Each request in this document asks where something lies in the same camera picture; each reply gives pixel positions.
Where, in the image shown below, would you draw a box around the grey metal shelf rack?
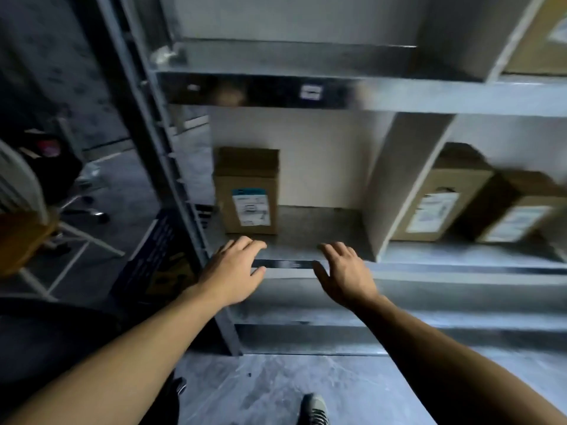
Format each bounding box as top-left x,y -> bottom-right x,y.
95,0 -> 567,357

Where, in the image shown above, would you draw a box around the white shelf divider panel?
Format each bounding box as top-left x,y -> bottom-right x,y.
416,0 -> 551,83
362,112 -> 458,263

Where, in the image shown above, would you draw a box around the dark blue printed board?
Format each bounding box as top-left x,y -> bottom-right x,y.
108,208 -> 198,308

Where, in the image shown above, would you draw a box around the person's grey sneaker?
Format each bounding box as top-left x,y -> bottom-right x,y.
299,393 -> 331,425

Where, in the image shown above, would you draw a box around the person's dark trousers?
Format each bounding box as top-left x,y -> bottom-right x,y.
0,295 -> 188,425

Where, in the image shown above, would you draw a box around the person's left hand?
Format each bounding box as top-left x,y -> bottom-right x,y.
195,236 -> 268,307

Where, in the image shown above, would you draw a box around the person's left forearm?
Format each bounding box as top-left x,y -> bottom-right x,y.
0,282 -> 232,425

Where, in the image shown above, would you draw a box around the person's right hand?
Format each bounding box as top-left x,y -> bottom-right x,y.
312,242 -> 382,309

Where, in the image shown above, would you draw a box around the dark shelf label strip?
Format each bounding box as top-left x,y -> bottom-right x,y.
252,259 -> 320,269

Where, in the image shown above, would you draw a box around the tilted cardboard box, white label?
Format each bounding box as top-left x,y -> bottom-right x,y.
392,143 -> 495,243

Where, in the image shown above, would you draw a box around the white chair with wooden seat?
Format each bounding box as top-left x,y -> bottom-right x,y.
0,138 -> 126,302

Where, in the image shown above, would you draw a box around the plain cardboard box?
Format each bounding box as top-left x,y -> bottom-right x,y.
504,0 -> 567,76

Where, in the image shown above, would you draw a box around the person's right forearm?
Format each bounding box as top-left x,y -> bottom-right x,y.
354,294 -> 567,425

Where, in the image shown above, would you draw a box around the flat cardboard box, white label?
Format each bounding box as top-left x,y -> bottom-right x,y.
458,170 -> 567,244

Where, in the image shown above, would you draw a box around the black office chair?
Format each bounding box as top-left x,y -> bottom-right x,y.
20,117 -> 111,225

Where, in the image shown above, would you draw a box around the upright cardboard box, white label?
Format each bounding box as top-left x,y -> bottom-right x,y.
213,147 -> 281,236

